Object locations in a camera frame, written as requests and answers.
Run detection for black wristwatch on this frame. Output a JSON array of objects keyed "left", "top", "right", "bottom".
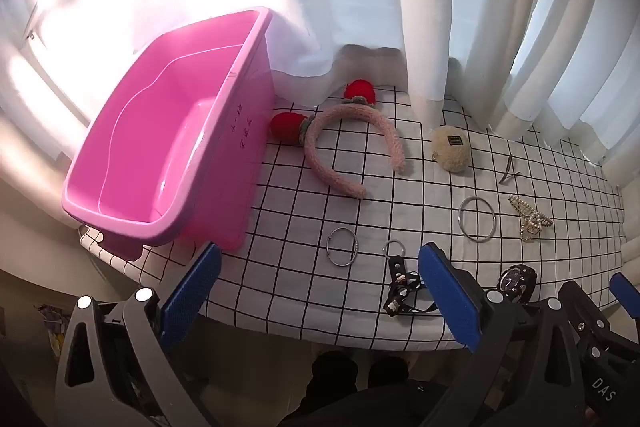
[{"left": 496, "top": 264, "right": 538, "bottom": 304}]

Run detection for beige plush hair clip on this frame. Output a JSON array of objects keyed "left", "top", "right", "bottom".
[{"left": 431, "top": 125, "right": 475, "bottom": 176}]

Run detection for black strap with metal ring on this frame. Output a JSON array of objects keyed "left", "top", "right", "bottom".
[{"left": 382, "top": 239, "right": 441, "bottom": 318}]

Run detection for small silver bangle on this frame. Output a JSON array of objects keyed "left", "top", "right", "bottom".
[{"left": 327, "top": 228, "right": 360, "bottom": 265}]

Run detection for person's dark trousers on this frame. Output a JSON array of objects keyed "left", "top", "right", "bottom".
[{"left": 285, "top": 381, "right": 468, "bottom": 427}]

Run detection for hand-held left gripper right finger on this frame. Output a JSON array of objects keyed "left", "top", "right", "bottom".
[{"left": 417, "top": 242, "right": 590, "bottom": 427}]

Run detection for pink strawberry plush headband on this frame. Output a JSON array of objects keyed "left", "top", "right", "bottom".
[{"left": 270, "top": 79, "right": 407, "bottom": 200}]

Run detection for large silver bangle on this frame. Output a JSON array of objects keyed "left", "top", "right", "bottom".
[{"left": 458, "top": 196, "right": 498, "bottom": 242}]

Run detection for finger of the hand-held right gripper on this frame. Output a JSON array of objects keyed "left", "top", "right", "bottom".
[
  {"left": 559, "top": 281, "right": 640, "bottom": 365},
  {"left": 609, "top": 272, "right": 640, "bottom": 308}
]

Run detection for white black-grid cloth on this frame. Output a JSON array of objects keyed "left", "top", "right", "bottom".
[{"left": 80, "top": 82, "right": 631, "bottom": 353}]

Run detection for pearl claw hair clip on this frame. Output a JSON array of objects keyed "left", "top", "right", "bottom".
[{"left": 507, "top": 194, "right": 555, "bottom": 244}]

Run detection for colourful printed packet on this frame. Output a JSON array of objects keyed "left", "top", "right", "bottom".
[{"left": 34, "top": 304, "right": 72, "bottom": 360}]

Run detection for pink plastic bin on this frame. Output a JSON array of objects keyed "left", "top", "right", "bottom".
[{"left": 61, "top": 7, "right": 275, "bottom": 262}]

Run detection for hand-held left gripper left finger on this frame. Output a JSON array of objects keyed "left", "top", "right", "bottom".
[{"left": 54, "top": 242, "right": 223, "bottom": 427}]

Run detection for thin black hair clip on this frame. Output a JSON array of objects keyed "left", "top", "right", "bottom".
[{"left": 497, "top": 156, "right": 521, "bottom": 186}]

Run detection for dark shoe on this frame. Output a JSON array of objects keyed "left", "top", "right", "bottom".
[
  {"left": 369, "top": 356, "right": 411, "bottom": 389},
  {"left": 310, "top": 351, "right": 358, "bottom": 400}
]

